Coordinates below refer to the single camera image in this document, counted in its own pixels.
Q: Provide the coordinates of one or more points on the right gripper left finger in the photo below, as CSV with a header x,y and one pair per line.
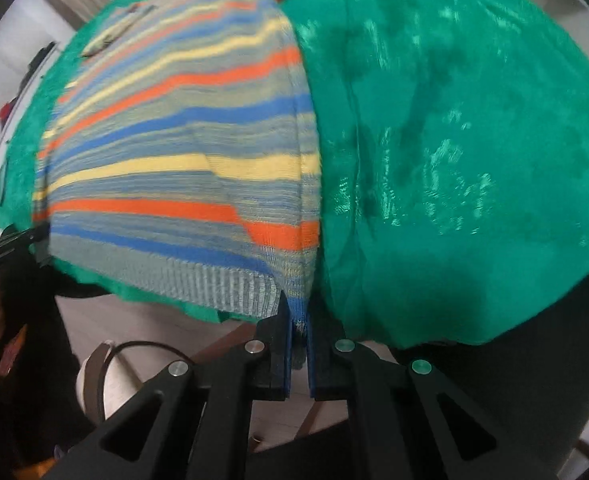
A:
x,y
190,421

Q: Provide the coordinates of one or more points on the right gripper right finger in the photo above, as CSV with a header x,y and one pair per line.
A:
x,y
409,420

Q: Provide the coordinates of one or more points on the striped knit sweater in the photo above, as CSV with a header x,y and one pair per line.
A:
x,y
183,158

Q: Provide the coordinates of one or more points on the black clothes on cabinet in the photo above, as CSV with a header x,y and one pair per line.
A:
x,y
35,64

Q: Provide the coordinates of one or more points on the white drawer cabinet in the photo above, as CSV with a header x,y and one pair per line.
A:
x,y
45,59

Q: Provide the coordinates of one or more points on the red cloth on cabinet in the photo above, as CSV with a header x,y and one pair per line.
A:
x,y
5,112

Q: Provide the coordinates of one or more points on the green floral bedspread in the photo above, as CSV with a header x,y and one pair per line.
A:
x,y
454,164

